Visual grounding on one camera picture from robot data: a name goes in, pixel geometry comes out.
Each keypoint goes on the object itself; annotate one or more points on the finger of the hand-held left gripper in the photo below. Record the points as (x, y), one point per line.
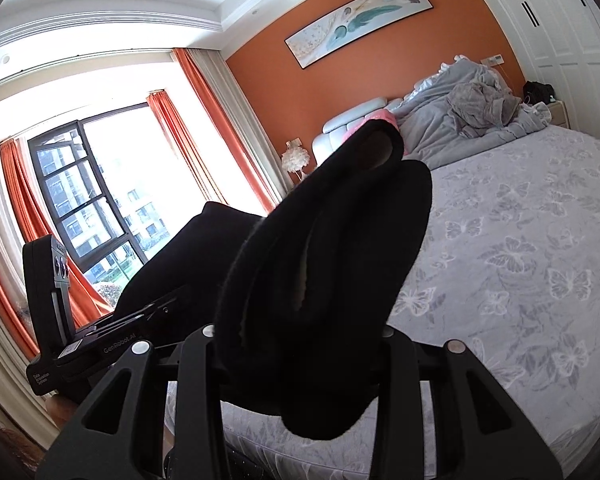
(150, 312)

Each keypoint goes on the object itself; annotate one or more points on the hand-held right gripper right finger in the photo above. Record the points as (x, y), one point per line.
(430, 385)

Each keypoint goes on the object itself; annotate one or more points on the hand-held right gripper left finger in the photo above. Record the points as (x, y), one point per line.
(195, 385)

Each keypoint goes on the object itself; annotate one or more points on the black pants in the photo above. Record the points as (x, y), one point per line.
(330, 260)

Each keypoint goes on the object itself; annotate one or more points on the orange curtain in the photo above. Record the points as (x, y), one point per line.
(30, 210)
(175, 140)
(215, 120)

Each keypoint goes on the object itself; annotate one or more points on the black framed window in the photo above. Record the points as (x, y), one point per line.
(95, 185)

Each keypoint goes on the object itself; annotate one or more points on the bed with grey butterfly sheet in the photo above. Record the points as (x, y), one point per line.
(505, 235)

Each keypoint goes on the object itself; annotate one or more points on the white feather table lamp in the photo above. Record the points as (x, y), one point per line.
(295, 160)

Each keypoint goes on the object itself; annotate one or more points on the grey duvet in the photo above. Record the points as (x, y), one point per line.
(430, 130)

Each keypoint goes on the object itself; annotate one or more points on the white padded headboard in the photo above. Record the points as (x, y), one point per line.
(337, 130)

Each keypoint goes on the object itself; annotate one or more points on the pink pillow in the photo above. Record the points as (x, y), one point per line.
(387, 119)

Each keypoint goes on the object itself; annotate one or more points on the grey crumpled garment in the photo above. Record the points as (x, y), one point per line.
(480, 107)

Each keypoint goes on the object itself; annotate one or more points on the beige nightstand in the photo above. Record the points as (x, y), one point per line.
(557, 112)

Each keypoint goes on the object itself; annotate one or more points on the black bag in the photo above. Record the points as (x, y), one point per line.
(537, 92)

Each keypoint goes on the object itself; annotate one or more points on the white wardrobe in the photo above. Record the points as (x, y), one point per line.
(555, 20)

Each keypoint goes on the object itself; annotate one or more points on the wall switch panel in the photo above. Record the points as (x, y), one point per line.
(492, 59)

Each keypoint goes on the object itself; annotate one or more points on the framed feather wall painting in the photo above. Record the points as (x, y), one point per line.
(360, 20)

